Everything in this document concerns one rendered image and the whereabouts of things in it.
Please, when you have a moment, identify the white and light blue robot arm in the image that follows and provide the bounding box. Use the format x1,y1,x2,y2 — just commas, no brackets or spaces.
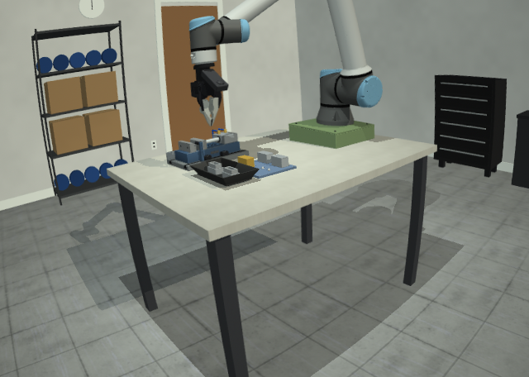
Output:
189,0,383,126

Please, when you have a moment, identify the yellow rectangular block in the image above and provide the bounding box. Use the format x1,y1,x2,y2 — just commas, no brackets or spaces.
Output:
238,155,255,167

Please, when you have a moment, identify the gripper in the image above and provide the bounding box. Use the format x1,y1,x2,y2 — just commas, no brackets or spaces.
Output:
190,63,222,126

